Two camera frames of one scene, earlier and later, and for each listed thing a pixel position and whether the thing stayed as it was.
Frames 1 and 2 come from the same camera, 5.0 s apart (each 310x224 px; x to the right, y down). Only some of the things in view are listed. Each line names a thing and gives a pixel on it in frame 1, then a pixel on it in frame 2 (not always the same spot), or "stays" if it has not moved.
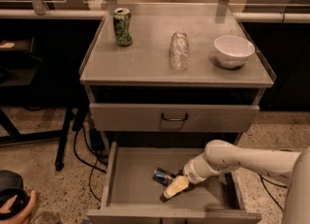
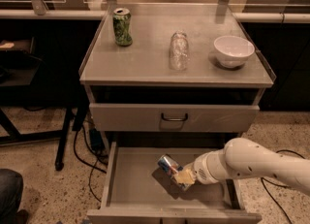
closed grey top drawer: (170, 117) stays
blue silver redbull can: (163, 177) to (170, 167)
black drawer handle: (174, 119) stays
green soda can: (121, 19) stays
